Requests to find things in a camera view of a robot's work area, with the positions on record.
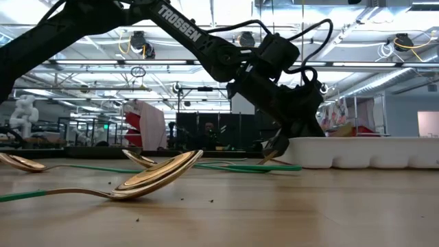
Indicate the long LED light bar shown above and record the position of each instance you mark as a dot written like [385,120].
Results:
[154,62]

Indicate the white cutlery tray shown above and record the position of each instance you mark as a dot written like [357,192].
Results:
[360,152]

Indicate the person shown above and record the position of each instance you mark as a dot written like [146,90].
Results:
[209,128]

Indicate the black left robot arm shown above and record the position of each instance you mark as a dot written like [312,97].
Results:
[68,27]

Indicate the pale pink board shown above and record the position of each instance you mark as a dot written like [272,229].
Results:
[428,120]

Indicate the black partition panel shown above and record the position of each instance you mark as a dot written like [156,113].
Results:
[187,130]

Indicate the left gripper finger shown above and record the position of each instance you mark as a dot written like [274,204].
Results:
[300,132]
[315,120]

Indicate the black rig frame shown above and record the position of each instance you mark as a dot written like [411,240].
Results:
[205,88]

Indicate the red table cover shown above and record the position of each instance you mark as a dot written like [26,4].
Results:
[367,133]

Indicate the red and white cloth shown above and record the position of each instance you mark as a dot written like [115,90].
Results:
[152,127]

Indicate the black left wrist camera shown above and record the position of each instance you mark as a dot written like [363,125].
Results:
[278,51]

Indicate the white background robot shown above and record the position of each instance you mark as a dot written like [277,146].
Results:
[24,115]

